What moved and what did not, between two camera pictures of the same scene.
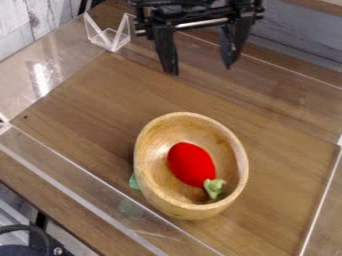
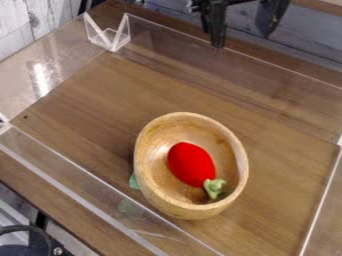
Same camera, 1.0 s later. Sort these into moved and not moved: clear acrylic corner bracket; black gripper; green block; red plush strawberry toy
Moved: black gripper
Not moved: clear acrylic corner bracket; green block; red plush strawberry toy
